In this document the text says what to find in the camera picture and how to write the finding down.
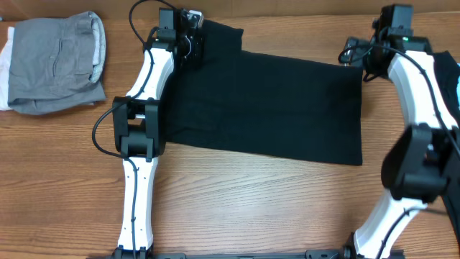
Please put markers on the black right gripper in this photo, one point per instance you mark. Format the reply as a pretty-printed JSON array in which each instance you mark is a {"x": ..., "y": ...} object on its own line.
[{"x": 359, "y": 47}]

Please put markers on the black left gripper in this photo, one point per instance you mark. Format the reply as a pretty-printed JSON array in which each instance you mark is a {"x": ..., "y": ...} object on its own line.
[{"x": 198, "y": 53}]

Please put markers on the black t-shirt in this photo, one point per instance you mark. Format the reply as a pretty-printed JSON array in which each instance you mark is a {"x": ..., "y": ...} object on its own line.
[{"x": 264, "y": 104}]

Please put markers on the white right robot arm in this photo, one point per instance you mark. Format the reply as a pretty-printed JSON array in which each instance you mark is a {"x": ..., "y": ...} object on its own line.
[{"x": 423, "y": 165}]

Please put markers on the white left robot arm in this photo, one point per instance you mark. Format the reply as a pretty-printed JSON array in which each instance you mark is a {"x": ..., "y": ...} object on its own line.
[{"x": 138, "y": 127}]

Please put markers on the folded black garment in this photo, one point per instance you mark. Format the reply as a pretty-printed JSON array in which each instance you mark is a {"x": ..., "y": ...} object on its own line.
[{"x": 447, "y": 76}]

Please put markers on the light blue folded garment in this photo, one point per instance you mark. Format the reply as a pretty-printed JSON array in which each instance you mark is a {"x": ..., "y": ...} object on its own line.
[{"x": 458, "y": 91}]

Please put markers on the folded grey trousers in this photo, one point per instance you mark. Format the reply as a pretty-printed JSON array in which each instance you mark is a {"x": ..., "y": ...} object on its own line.
[{"x": 57, "y": 63}]

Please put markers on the white folded garment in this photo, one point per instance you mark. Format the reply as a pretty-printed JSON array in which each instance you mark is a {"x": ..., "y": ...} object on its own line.
[{"x": 6, "y": 58}]

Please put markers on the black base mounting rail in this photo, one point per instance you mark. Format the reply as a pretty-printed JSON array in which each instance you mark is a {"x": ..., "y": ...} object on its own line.
[{"x": 308, "y": 254}]

